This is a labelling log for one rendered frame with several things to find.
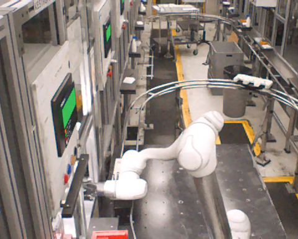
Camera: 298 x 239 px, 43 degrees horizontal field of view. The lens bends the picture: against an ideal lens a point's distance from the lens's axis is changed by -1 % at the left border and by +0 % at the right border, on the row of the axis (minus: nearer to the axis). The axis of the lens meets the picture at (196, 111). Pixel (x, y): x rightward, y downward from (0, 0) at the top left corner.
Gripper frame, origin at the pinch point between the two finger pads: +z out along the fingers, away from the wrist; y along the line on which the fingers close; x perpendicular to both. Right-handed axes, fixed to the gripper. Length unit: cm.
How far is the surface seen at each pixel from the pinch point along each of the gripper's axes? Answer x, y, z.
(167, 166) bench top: -68, -33, -53
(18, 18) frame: 64, 100, -15
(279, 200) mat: -109, -101, -157
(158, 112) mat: -291, -101, -45
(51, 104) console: 51, 72, -16
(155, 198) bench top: -32, -33, -45
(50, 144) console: 57, 61, -16
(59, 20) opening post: 22, 90, -13
